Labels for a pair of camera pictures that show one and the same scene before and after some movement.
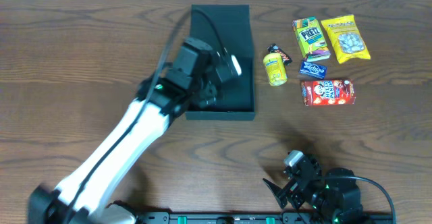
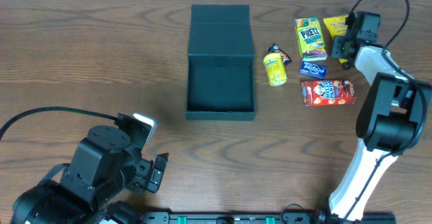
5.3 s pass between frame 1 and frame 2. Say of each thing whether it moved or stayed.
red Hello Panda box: stayed
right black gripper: moved
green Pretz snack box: stayed
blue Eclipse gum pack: stayed
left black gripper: moved
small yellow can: stayed
